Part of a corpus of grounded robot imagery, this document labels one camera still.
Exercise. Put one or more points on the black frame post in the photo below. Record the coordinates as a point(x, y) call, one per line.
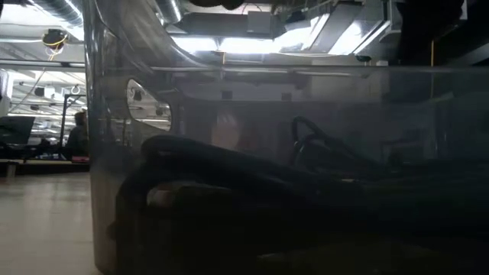
point(63, 118)

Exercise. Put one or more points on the person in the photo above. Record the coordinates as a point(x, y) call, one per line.
point(77, 139)

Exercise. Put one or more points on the grey translucent plastic bin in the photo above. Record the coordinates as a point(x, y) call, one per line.
point(267, 114)

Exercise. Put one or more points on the dark monitor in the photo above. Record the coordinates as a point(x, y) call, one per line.
point(15, 130)

